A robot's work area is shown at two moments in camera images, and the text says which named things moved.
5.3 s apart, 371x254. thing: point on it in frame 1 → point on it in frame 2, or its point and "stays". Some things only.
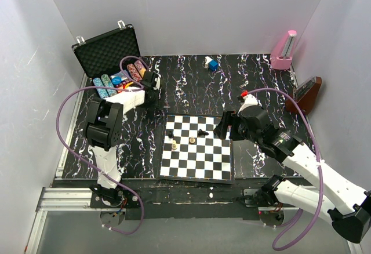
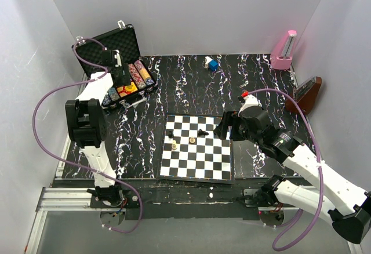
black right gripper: x=228 y=118 stays
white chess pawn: x=174 y=146 stays
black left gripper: x=155 y=105 → x=124 y=79
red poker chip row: x=134 y=72 stays
